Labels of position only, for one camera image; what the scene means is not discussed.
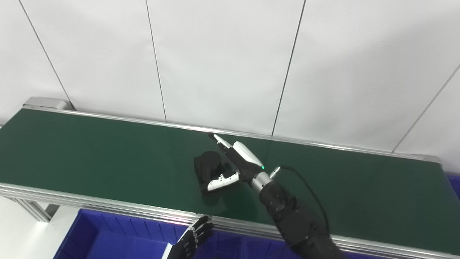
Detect black cylinder block part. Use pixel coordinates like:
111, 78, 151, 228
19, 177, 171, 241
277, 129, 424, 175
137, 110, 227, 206
193, 151, 240, 195

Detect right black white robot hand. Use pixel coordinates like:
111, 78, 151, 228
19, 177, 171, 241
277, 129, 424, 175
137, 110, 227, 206
208, 133, 276, 191

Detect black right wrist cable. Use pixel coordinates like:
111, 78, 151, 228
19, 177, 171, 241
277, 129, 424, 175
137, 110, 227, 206
270, 165, 331, 238

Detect aluminium conveyor leg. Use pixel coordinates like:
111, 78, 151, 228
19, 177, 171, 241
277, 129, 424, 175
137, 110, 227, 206
14, 198, 60, 224

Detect green conveyor belt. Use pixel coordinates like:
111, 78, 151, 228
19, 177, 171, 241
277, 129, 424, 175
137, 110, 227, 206
0, 96, 460, 259
0, 109, 460, 255

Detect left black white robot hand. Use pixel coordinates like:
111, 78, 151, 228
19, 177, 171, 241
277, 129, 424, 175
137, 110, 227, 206
162, 215, 215, 259

